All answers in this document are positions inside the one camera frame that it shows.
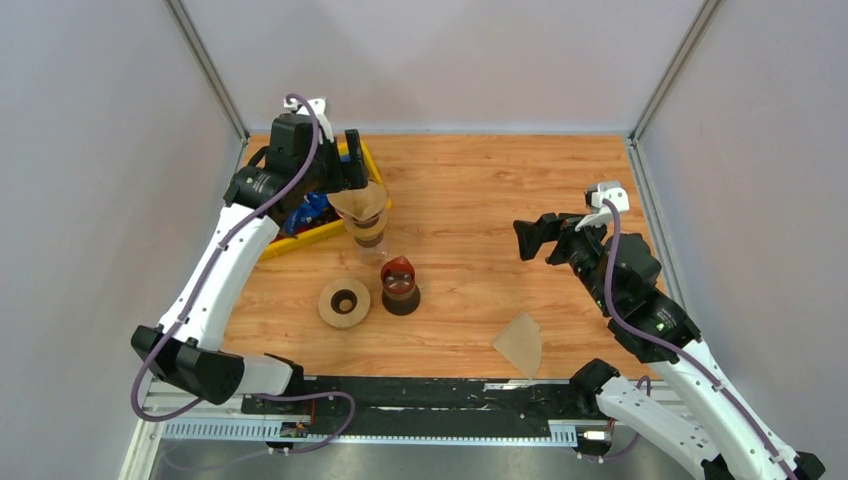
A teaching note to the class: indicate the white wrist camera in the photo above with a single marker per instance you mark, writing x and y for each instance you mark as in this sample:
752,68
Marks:
315,107
599,197

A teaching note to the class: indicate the brown glass dripper on base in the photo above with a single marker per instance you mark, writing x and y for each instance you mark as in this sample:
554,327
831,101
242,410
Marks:
400,292

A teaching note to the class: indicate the blue chips bag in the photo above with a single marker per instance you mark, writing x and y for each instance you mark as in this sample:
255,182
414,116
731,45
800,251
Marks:
314,212

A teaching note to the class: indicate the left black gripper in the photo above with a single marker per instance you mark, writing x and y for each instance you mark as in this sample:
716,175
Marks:
337,181

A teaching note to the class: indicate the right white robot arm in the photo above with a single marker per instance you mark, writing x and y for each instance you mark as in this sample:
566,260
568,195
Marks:
725,440

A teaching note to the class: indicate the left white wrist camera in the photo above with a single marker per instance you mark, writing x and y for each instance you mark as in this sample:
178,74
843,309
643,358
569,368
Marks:
315,107

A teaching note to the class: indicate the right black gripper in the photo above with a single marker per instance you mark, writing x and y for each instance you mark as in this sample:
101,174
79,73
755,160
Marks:
548,228

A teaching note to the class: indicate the yellow plastic basket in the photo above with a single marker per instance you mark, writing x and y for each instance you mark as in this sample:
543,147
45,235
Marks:
326,230

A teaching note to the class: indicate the brown paper filter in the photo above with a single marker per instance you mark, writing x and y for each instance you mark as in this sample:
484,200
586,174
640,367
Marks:
363,203
521,345

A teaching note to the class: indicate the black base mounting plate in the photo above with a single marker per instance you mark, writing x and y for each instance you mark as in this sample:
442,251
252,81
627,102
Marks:
436,407

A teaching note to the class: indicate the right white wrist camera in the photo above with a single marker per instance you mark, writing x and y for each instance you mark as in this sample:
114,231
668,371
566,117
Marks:
599,197

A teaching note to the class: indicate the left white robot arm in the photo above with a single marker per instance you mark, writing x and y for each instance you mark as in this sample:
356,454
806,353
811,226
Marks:
184,349

